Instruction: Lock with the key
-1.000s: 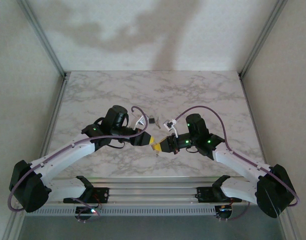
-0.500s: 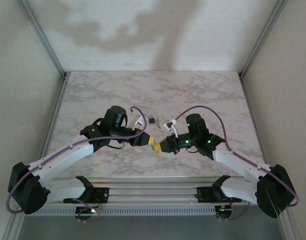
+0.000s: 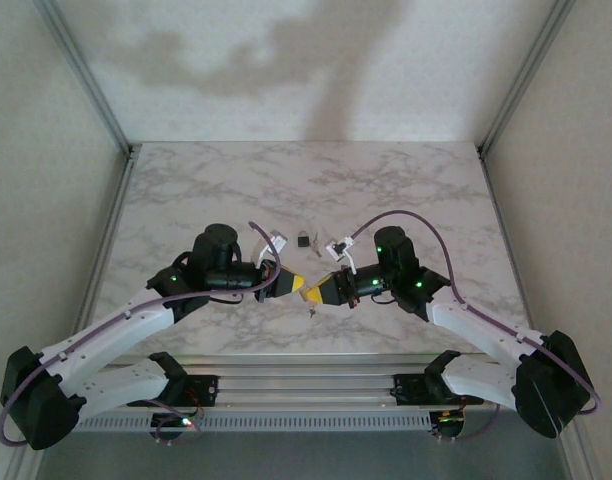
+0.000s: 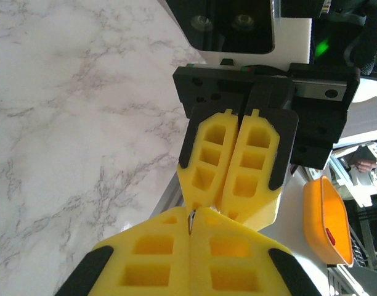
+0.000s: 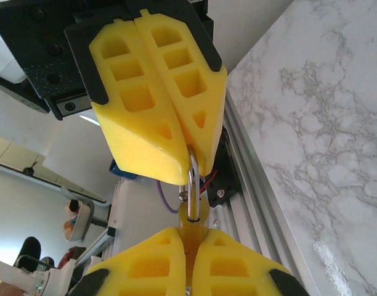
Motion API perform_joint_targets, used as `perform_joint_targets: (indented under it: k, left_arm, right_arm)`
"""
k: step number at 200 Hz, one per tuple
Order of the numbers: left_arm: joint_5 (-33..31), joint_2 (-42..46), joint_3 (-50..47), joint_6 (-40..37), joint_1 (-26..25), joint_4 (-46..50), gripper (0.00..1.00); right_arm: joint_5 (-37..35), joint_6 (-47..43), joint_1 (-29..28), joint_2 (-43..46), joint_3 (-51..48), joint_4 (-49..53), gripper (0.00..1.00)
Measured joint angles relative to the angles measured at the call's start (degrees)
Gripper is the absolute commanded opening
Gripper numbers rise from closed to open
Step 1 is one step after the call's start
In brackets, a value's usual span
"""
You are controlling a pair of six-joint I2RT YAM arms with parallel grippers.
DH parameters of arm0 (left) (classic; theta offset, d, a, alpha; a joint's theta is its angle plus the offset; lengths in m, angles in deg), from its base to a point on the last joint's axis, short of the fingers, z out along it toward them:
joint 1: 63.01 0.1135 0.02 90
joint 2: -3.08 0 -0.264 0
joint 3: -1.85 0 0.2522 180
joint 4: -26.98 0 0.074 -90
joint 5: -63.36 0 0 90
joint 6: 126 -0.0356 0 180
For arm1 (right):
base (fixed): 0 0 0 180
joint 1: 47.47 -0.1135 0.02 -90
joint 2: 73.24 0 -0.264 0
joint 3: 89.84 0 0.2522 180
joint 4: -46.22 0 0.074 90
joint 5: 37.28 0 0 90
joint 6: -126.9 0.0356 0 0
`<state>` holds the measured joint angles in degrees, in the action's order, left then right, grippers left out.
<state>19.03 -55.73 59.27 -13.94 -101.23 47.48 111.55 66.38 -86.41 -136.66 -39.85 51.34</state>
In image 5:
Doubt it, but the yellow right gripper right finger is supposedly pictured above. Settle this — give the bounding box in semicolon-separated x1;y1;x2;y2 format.
187;228;310;296

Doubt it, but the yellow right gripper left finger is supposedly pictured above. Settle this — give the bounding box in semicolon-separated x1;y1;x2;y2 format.
70;227;189;296

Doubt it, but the brass padlock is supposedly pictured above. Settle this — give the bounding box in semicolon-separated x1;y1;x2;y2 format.
177;147;211;292

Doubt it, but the blue object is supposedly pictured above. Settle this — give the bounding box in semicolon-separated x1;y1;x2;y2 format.
109;160;137;181

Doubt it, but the white bowl-shaped object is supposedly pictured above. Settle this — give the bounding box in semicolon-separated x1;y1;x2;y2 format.
61;197;95;243

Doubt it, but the black round object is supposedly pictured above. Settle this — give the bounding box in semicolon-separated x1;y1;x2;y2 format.
14;236;55;272

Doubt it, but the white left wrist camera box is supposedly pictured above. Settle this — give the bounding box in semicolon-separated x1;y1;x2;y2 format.
0;23;28;84

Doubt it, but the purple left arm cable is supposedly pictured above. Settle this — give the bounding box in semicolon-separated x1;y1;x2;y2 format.
156;179;180;214

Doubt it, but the grey slotted cable duct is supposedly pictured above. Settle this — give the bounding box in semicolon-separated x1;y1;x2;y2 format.
107;178;129;247

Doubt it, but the wide aluminium base rail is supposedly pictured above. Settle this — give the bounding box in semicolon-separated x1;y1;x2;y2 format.
208;92;320;296

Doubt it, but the red thin wire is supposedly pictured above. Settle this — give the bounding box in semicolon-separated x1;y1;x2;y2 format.
200;170;219;194

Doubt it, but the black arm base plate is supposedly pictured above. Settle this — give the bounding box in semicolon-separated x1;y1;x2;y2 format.
205;128;240;208

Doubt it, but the white machine frame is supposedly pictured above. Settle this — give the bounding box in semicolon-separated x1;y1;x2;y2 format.
0;252;77;296

